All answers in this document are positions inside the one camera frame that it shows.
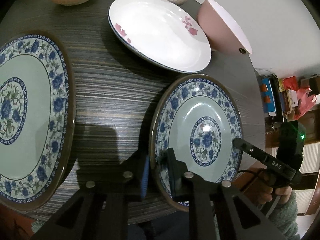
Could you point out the right hand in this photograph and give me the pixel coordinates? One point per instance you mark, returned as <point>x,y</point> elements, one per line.
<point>259,193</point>

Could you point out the blue floral plate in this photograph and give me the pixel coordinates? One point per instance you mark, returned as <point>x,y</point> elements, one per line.
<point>38,110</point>
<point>198,119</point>

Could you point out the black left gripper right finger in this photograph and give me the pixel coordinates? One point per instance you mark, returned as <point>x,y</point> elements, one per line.
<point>216,210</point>

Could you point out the red plastic bag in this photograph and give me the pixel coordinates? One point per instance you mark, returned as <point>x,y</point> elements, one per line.
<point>299,97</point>

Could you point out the white plate with pink roses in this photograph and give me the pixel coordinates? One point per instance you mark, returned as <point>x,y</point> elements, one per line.
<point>162,33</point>

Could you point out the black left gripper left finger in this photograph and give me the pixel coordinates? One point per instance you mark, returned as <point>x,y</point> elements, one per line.
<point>99,210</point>

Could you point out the blue box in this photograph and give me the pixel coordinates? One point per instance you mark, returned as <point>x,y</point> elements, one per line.
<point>267,98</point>

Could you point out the green fuzzy right sleeve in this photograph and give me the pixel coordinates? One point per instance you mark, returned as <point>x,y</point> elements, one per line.
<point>284,218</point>

